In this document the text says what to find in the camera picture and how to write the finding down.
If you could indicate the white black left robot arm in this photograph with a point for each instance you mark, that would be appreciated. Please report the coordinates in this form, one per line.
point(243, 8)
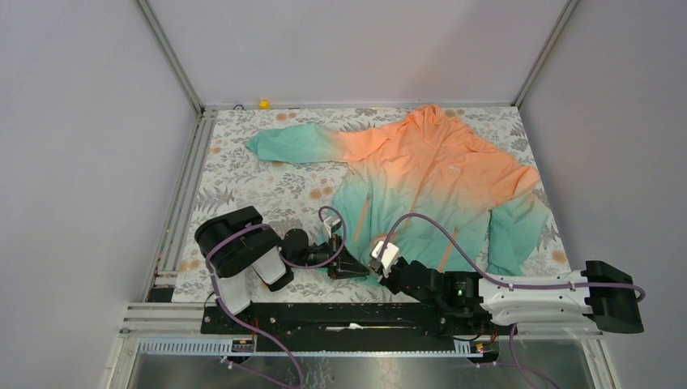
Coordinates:
point(238, 242)

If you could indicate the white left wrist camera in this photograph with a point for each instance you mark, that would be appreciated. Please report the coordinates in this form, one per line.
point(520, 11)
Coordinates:
point(331, 225)

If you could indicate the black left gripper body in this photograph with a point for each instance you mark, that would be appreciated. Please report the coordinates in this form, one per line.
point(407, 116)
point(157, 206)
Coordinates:
point(324, 254)

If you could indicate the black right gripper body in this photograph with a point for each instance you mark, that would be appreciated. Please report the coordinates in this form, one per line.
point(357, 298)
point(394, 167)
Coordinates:
point(392, 280)

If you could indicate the aluminium frame post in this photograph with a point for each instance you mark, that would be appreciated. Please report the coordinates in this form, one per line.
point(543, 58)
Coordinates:
point(165, 47)
point(547, 48)

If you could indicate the mint and orange zip jacket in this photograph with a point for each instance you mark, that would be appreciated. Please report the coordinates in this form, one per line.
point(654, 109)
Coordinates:
point(429, 183)

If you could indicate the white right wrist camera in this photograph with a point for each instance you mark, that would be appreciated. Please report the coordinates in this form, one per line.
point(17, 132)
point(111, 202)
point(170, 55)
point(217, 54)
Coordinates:
point(383, 258)

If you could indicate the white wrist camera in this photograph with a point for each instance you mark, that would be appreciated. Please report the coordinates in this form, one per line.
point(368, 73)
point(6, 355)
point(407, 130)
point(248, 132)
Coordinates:
point(383, 258)
point(331, 225)

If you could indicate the aluminium frame post right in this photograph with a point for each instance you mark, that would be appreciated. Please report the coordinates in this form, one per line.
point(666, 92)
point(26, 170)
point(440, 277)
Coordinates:
point(547, 48)

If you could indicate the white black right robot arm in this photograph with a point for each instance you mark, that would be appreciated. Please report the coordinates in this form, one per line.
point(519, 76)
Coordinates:
point(599, 294)

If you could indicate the aluminium frame post left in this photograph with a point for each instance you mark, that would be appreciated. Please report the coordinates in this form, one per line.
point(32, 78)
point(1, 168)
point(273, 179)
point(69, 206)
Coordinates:
point(165, 47)

